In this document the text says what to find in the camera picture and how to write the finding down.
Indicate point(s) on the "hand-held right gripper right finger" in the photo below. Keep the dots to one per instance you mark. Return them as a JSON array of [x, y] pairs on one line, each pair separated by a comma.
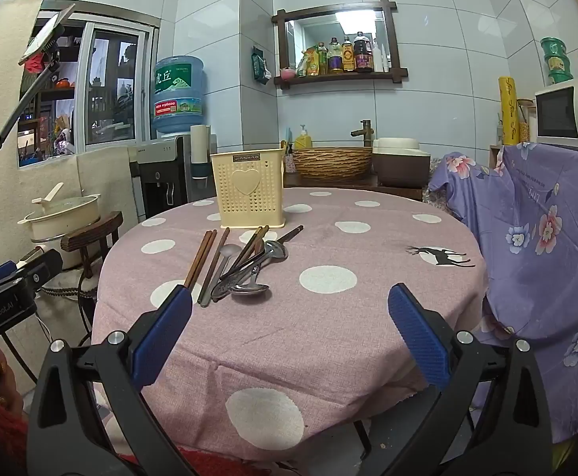
[[417, 334]]

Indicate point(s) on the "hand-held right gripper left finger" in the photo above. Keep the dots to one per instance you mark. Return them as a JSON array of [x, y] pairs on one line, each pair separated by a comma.
[[166, 334]]

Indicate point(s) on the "cream plastic utensil holder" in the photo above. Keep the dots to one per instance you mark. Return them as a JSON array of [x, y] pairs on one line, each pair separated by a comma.
[[247, 193]]

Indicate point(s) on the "cream cooking pot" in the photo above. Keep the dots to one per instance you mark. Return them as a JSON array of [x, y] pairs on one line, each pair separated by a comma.
[[63, 223]]

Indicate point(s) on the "dark wooden stool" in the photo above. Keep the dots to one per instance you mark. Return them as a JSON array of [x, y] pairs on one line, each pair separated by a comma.
[[90, 233]]

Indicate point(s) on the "white plastic ladle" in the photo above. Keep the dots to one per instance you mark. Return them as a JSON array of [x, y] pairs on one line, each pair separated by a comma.
[[48, 196]]

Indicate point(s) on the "grey plastic spoon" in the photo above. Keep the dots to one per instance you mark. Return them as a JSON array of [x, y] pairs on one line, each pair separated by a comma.
[[229, 252]]

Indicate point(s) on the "water dispenser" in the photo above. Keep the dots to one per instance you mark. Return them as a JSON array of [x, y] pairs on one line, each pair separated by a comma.
[[157, 178]]

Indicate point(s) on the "purple floral cloth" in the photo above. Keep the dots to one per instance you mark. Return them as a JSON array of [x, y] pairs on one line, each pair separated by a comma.
[[541, 238]]

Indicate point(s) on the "brown and cream container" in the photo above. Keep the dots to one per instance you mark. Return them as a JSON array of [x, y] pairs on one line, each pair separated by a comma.
[[398, 166]]

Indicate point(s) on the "window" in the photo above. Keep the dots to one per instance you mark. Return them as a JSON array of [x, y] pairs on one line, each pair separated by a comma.
[[110, 89]]

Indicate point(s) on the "white cup dispenser tube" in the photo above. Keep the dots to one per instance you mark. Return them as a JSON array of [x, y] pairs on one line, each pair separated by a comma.
[[199, 151]]

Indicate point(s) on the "wicker basin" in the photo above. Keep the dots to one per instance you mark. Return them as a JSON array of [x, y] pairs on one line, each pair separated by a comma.
[[332, 163]]

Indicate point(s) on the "bamboo faucet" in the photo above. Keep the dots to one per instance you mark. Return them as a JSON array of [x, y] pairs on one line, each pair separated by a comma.
[[365, 131]]

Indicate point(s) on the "blue water jug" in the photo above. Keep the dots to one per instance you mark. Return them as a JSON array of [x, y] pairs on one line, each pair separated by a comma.
[[177, 89]]

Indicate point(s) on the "yellow soap bottle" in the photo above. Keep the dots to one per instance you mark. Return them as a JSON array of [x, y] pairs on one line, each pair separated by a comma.
[[303, 140]]

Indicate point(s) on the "phone on stand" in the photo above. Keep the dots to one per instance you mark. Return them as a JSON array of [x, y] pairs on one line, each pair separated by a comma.
[[46, 34]]

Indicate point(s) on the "glass jar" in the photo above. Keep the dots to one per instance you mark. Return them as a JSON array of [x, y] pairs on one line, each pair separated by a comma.
[[527, 124]]

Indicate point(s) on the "yellow roll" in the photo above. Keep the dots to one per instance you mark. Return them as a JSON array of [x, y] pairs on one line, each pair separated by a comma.
[[508, 109]]

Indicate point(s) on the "white microwave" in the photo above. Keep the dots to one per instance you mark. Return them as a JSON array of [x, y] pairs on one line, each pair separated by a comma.
[[561, 111]]

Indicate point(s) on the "white bottle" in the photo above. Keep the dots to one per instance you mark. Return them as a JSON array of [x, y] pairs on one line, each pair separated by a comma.
[[380, 59]]

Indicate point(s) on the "dark soy sauce bottle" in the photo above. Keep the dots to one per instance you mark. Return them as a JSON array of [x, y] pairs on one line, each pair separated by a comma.
[[363, 54]]

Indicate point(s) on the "brown sauce bottle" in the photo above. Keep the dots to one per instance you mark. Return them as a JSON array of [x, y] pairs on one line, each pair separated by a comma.
[[348, 57]]

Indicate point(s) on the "purple label bottle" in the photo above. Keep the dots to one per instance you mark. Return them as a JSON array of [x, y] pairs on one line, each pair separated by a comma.
[[335, 59]]

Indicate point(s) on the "pink bowl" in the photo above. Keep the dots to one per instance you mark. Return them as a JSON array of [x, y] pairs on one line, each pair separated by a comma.
[[287, 74]]

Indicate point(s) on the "green oil bottle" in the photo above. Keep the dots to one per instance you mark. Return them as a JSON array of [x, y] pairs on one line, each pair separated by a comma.
[[322, 59]]

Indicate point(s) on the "yellow food packet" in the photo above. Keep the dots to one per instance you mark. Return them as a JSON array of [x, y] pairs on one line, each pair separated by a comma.
[[311, 62]]

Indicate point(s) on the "green can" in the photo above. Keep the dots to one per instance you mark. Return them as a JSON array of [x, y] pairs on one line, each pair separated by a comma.
[[553, 48], [559, 72]]

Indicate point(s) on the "green wall packet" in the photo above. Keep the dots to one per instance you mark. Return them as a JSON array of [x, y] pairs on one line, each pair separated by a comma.
[[260, 67]]

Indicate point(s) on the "wooden framed wall mirror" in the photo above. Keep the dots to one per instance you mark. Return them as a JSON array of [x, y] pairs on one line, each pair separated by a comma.
[[336, 10]]

